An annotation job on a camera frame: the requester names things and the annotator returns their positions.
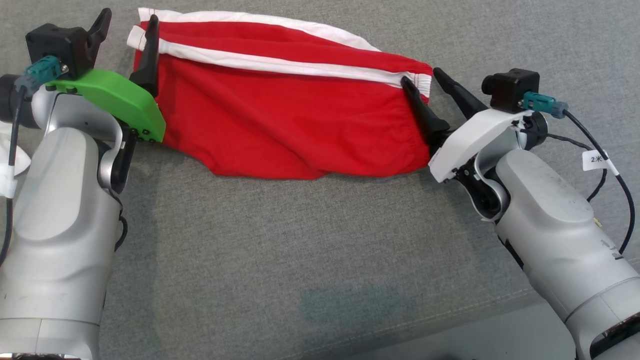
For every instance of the red shorts with white stripes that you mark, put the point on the red shorts with white stripes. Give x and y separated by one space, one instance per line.
280 120

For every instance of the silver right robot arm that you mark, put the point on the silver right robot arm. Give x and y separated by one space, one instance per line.
555 220

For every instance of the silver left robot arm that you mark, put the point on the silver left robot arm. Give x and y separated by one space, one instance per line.
55 225

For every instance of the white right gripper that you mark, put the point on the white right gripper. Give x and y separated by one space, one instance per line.
470 137

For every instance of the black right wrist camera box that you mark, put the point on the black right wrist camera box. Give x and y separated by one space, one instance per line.
510 90

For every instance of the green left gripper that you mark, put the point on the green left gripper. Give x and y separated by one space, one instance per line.
120 100

